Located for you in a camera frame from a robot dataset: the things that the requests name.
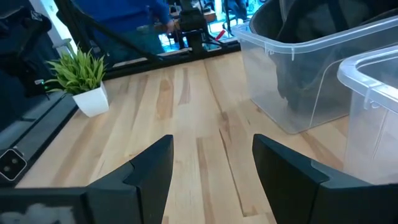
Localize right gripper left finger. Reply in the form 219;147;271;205
85;134;174;224

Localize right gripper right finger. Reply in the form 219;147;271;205
252;133;398;224

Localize dark grey cap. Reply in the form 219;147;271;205
275;0;398;114

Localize black mesh cap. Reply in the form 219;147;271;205
248;0;292;37

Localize clear plastic storage bin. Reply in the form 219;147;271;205
230;14;398;135
336;45;398;186

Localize small green potted plant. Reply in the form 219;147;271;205
44;43;110;118

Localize person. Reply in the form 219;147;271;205
73;0;176;65

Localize black chair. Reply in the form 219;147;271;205
0;5;63;127

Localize small silver camera box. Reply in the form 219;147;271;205
0;148;28;182

